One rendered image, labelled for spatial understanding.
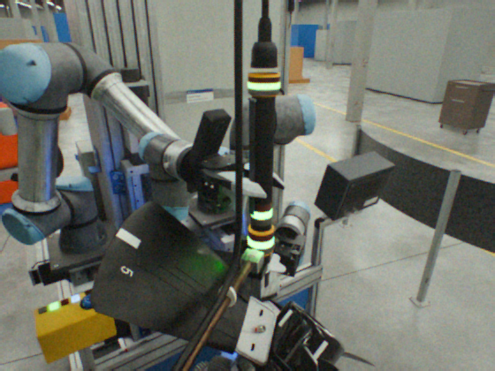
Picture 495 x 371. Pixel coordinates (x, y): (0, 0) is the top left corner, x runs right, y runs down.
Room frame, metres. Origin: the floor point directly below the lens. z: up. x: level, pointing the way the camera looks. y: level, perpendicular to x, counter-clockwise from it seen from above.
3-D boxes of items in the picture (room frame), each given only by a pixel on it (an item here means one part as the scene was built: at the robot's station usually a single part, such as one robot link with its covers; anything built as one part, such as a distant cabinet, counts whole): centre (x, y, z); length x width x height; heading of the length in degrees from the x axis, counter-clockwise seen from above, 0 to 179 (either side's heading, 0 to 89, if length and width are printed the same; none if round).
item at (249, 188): (0.47, 0.01, 1.44); 0.09 x 0.03 x 0.06; 35
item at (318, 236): (1.07, -0.26, 0.96); 0.03 x 0.03 x 0.20; 34
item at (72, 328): (0.61, 0.42, 1.02); 0.16 x 0.10 x 0.11; 124
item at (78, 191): (0.94, 0.55, 1.20); 0.13 x 0.12 x 0.14; 160
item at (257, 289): (0.47, -0.02, 1.31); 0.09 x 0.07 x 0.10; 159
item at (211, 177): (0.50, 0.04, 1.46); 0.09 x 0.05 x 0.02; 35
